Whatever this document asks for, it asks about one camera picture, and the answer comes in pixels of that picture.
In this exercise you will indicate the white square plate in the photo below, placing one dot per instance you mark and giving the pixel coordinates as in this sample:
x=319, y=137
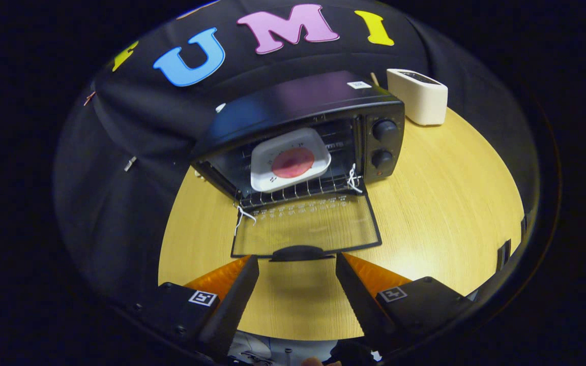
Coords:
x=267, y=162

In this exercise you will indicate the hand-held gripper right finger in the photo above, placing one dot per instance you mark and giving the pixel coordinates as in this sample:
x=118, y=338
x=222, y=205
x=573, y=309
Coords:
x=359, y=305

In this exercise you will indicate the black backdrop cloth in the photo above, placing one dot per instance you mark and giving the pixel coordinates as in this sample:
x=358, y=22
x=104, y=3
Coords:
x=120, y=203

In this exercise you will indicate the black toaster oven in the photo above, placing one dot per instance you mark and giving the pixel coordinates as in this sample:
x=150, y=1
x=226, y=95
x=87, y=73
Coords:
x=298, y=96

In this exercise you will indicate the reddish clothespin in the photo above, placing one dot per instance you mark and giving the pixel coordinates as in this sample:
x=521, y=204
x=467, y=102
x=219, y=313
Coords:
x=89, y=98

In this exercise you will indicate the silver clothespin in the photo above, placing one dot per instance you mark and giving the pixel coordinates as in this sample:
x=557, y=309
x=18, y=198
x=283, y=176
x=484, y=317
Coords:
x=130, y=163

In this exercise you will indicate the white toaster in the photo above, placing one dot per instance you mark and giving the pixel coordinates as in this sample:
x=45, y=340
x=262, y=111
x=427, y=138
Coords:
x=420, y=99

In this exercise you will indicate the wooden stick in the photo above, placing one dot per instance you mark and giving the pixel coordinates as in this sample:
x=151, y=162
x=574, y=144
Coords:
x=374, y=80

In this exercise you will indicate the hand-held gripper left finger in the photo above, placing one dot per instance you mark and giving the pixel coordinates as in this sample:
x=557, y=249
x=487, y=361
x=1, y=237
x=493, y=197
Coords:
x=234, y=302

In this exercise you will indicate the pink round food slice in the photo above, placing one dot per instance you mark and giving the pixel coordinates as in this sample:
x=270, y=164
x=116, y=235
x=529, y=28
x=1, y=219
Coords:
x=293, y=162

